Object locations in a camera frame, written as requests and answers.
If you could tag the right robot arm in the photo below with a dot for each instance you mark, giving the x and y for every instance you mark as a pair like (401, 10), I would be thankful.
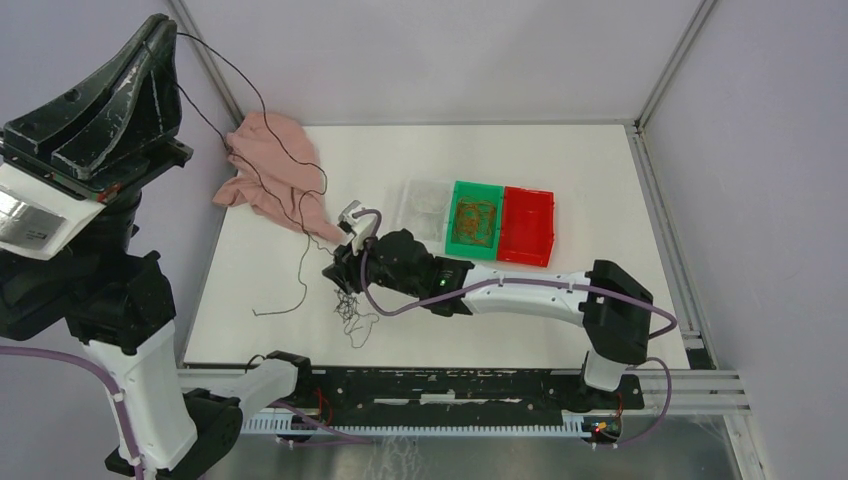
(612, 307)

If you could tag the white slotted cable duct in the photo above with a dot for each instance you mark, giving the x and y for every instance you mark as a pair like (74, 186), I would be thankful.
(271, 423)

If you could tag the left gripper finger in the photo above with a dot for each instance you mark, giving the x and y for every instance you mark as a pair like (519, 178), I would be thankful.
(86, 167)
(115, 111)

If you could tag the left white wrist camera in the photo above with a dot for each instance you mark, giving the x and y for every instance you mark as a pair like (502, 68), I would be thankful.
(38, 220)

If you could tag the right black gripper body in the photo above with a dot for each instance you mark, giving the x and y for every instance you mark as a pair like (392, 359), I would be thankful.
(351, 265)

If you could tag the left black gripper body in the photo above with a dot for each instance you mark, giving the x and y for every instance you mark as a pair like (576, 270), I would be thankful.
(115, 180)

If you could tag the clear plastic bin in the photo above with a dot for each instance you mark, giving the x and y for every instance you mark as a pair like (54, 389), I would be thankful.
(422, 209)

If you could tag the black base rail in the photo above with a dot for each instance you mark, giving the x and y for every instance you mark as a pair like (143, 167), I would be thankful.
(441, 397)

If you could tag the red plastic bin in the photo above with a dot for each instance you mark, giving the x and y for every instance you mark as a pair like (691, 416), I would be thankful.
(527, 227)

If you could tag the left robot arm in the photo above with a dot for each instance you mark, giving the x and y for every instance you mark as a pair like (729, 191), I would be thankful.
(121, 308)

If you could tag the green plastic bin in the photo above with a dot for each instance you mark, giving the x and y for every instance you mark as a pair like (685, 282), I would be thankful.
(475, 217)

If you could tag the pink cloth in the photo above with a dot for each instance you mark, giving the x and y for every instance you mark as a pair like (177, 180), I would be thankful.
(278, 176)

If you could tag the aluminium frame rail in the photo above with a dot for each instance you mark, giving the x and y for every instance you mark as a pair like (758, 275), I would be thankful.
(693, 392)

